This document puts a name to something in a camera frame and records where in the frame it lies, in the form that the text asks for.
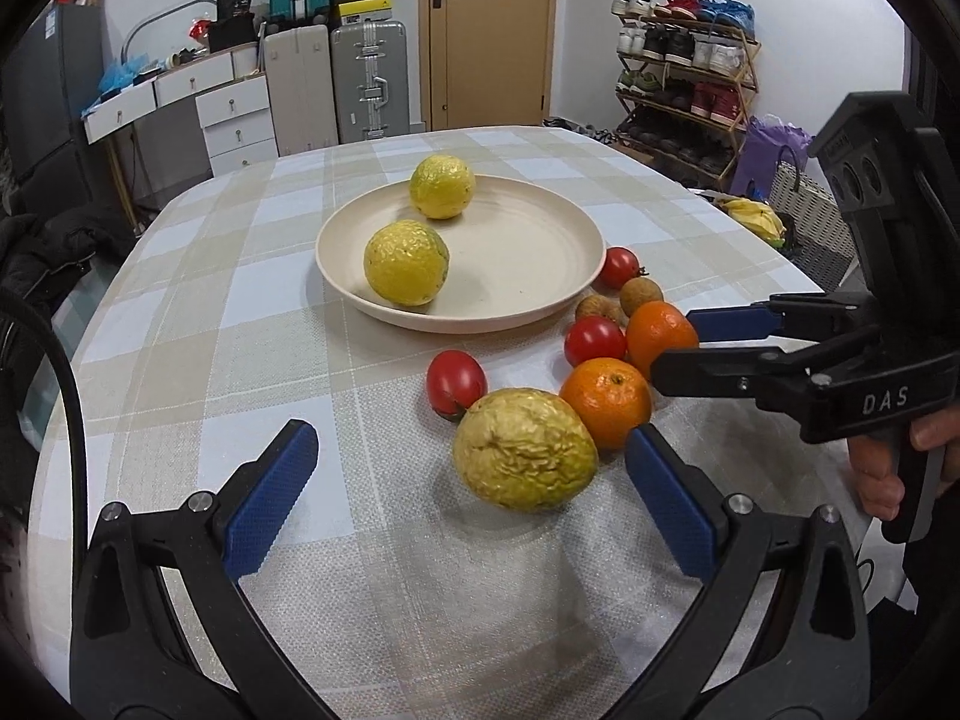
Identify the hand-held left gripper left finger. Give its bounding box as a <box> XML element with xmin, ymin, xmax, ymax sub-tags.
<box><xmin>69</xmin><ymin>418</ymin><xmax>338</xmax><ymax>720</ymax></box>

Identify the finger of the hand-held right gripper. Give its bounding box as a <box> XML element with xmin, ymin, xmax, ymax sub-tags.
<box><xmin>649</xmin><ymin>326</ymin><xmax>883</xmax><ymax>403</ymax></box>
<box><xmin>686</xmin><ymin>294</ymin><xmax>878</xmax><ymax>343</ymax></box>

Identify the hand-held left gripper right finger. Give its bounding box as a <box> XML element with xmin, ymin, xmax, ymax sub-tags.
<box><xmin>600</xmin><ymin>424</ymin><xmax>875</xmax><ymax>720</ymax></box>

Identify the orange tangerine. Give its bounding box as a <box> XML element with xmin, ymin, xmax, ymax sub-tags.
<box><xmin>626</xmin><ymin>301</ymin><xmax>700</xmax><ymax>382</ymax></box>
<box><xmin>559</xmin><ymin>358</ymin><xmax>653</xmax><ymax>451</ymax></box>

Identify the brown longan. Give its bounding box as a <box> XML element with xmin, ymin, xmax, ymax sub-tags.
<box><xmin>619</xmin><ymin>277</ymin><xmax>665</xmax><ymax>318</ymax></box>

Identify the red tomato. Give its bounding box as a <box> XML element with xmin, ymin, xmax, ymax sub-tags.
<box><xmin>564</xmin><ymin>316</ymin><xmax>628</xmax><ymax>367</ymax></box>
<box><xmin>598</xmin><ymin>247</ymin><xmax>647</xmax><ymax>290</ymax></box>
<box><xmin>426</xmin><ymin>350</ymin><xmax>488</xmax><ymax>421</ymax></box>

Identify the brown kiwi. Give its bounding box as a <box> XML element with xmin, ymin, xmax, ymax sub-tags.
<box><xmin>574</xmin><ymin>295</ymin><xmax>627</xmax><ymax>327</ymax></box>

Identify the greenish yellow passion fruit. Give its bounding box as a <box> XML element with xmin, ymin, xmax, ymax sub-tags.
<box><xmin>452</xmin><ymin>388</ymin><xmax>599</xmax><ymax>513</ymax></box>

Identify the beige round plate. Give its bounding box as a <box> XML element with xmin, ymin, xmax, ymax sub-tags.
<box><xmin>315</xmin><ymin>174</ymin><xmax>607</xmax><ymax>333</ymax></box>

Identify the person's right hand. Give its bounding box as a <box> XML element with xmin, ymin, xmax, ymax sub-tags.
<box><xmin>847</xmin><ymin>409</ymin><xmax>960</xmax><ymax>520</ymax></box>

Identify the white woven basket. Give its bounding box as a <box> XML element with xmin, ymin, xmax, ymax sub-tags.
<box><xmin>766</xmin><ymin>161</ymin><xmax>856</xmax><ymax>290</ymax></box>

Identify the bunch of bananas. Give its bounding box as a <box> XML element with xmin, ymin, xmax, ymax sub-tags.
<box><xmin>720</xmin><ymin>196</ymin><xmax>787</xmax><ymax>245</ymax></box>

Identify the purple bag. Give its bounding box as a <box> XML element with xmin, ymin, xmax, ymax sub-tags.
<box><xmin>731</xmin><ymin>116</ymin><xmax>815</xmax><ymax>200</ymax></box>

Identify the yellow lemon on plate front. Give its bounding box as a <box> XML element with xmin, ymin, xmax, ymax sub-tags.
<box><xmin>364</xmin><ymin>220</ymin><xmax>451</xmax><ymax>308</ymax></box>

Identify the yellow lemon on plate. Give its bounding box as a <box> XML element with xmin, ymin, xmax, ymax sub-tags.
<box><xmin>409</xmin><ymin>154</ymin><xmax>477</xmax><ymax>221</ymax></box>
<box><xmin>364</xmin><ymin>220</ymin><xmax>451</xmax><ymax>308</ymax></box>

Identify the wooden shoe rack with shoes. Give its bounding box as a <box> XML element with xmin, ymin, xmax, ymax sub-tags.
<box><xmin>611</xmin><ymin>0</ymin><xmax>758</xmax><ymax>181</ymax></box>

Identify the yellow lemon on plate back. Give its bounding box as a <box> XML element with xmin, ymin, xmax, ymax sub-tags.
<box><xmin>409</xmin><ymin>154</ymin><xmax>477</xmax><ymax>221</ymax></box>

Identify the black jacket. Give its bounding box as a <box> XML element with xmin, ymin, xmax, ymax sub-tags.
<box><xmin>0</xmin><ymin>206</ymin><xmax>140</xmax><ymax>316</ymax></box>

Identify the white drawer cabinet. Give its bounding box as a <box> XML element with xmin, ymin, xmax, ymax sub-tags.
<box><xmin>195</xmin><ymin>75</ymin><xmax>280</xmax><ymax>177</ymax></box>

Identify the wooden door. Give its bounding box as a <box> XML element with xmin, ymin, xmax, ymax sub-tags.
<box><xmin>418</xmin><ymin>0</ymin><xmax>560</xmax><ymax>132</ymax></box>

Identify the beige suitcase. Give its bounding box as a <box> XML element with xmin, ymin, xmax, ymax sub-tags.
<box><xmin>262</xmin><ymin>25</ymin><xmax>340</xmax><ymax>158</ymax></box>

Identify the white desk with drawers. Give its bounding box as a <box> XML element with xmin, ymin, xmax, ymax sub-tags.
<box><xmin>82</xmin><ymin>51</ymin><xmax>267</xmax><ymax>147</ymax></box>

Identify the silver suitcase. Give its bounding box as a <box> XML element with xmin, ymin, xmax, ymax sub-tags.
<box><xmin>330</xmin><ymin>20</ymin><xmax>412</xmax><ymax>143</ymax></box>

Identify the blue plastic bag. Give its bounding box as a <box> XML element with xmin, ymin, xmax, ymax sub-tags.
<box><xmin>100</xmin><ymin>52</ymin><xmax>155</xmax><ymax>95</ymax></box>

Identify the dark grey refrigerator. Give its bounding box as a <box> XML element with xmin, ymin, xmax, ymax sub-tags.
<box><xmin>0</xmin><ymin>4</ymin><xmax>106</xmax><ymax>177</ymax></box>

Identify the black cable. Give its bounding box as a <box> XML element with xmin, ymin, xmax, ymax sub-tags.
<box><xmin>0</xmin><ymin>309</ymin><xmax>85</xmax><ymax>616</ymax></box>

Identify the grey arched frame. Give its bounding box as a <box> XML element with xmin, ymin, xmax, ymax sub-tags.
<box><xmin>122</xmin><ymin>0</ymin><xmax>218</xmax><ymax>61</ymax></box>

